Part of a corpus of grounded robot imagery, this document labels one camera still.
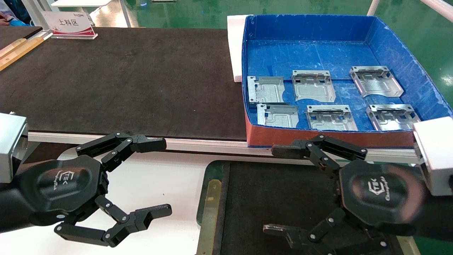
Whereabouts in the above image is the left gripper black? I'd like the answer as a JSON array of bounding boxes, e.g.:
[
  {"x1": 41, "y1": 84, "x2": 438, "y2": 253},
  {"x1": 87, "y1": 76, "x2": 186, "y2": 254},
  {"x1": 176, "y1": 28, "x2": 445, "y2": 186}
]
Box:
[{"x1": 18, "y1": 132, "x2": 172, "y2": 248}]

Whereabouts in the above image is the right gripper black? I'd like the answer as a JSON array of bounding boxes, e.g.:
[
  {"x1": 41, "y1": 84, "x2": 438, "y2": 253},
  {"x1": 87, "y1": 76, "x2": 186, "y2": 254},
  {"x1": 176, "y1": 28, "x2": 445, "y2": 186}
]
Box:
[{"x1": 263, "y1": 134, "x2": 427, "y2": 255}]

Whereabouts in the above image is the stamped sheet metal bracket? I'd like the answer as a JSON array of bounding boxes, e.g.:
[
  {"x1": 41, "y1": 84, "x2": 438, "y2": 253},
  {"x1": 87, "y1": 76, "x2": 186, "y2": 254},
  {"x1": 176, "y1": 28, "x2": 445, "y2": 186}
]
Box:
[
  {"x1": 366, "y1": 104, "x2": 425, "y2": 131},
  {"x1": 306, "y1": 105, "x2": 358, "y2": 131},
  {"x1": 292, "y1": 70, "x2": 336, "y2": 103},
  {"x1": 350, "y1": 66, "x2": 404, "y2": 98},
  {"x1": 247, "y1": 76, "x2": 286, "y2": 107},
  {"x1": 257, "y1": 103, "x2": 299, "y2": 128}
]

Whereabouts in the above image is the black container tray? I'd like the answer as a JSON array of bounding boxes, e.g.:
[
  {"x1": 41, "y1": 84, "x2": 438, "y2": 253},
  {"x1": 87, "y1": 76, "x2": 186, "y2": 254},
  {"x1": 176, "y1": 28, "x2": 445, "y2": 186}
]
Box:
[{"x1": 196, "y1": 160, "x2": 422, "y2": 255}]

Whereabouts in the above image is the large black table mat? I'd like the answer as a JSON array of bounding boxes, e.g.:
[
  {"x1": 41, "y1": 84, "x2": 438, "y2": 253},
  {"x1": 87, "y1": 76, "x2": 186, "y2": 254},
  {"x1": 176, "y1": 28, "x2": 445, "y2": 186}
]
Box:
[{"x1": 0, "y1": 27, "x2": 248, "y2": 141}]

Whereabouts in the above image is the blue corrugated plastic box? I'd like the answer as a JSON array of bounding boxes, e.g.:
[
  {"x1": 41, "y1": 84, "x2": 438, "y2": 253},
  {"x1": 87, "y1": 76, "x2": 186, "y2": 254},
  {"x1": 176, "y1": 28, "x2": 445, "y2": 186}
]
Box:
[{"x1": 242, "y1": 14, "x2": 453, "y2": 148}]

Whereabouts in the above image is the orange wooden strip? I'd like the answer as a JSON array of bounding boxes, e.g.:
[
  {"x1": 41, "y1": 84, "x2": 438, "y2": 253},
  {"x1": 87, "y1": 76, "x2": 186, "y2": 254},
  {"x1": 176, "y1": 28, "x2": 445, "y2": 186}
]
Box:
[{"x1": 0, "y1": 37, "x2": 45, "y2": 71}]

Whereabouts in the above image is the acrylic sign with red stripe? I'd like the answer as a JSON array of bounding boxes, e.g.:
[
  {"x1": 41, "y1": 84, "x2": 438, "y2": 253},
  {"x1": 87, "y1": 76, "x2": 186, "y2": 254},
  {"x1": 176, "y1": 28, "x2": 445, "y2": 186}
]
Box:
[{"x1": 41, "y1": 11, "x2": 98, "y2": 40}]

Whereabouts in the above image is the white foam block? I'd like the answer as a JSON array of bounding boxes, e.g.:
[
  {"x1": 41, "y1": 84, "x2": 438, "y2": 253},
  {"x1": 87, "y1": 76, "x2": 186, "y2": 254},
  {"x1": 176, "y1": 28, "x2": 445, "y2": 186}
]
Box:
[{"x1": 227, "y1": 15, "x2": 253, "y2": 83}]

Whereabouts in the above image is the pale wooden strip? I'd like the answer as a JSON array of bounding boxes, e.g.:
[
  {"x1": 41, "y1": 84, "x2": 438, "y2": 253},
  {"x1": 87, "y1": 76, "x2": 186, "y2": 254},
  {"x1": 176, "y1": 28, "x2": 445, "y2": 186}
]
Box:
[{"x1": 0, "y1": 38, "x2": 27, "y2": 59}]

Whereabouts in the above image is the white background table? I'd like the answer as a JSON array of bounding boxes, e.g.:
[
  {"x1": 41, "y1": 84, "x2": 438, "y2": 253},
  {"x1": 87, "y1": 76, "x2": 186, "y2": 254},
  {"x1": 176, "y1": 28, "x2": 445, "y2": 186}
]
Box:
[{"x1": 51, "y1": 0, "x2": 132, "y2": 28}]

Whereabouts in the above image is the small black table mat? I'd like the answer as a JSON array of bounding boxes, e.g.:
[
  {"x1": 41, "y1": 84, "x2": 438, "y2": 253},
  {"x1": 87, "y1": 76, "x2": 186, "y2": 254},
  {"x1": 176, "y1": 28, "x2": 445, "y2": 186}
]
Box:
[{"x1": 0, "y1": 27, "x2": 43, "y2": 50}]

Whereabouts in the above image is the person in blue clothing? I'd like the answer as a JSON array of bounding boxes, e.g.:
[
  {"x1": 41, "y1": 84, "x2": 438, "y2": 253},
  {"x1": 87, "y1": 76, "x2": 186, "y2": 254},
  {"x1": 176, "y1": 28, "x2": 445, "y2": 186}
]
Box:
[{"x1": 0, "y1": 0, "x2": 33, "y2": 27}]

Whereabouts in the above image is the aluminium table edge rail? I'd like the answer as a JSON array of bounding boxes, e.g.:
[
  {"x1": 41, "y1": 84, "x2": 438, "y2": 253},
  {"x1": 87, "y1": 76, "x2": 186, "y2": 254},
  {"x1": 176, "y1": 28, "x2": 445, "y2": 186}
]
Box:
[{"x1": 28, "y1": 132, "x2": 420, "y2": 164}]

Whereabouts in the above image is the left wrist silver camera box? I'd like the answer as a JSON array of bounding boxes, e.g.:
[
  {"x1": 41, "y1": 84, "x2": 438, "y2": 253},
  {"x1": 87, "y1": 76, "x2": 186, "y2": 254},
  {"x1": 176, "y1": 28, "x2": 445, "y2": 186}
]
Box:
[{"x1": 0, "y1": 113, "x2": 29, "y2": 183}]

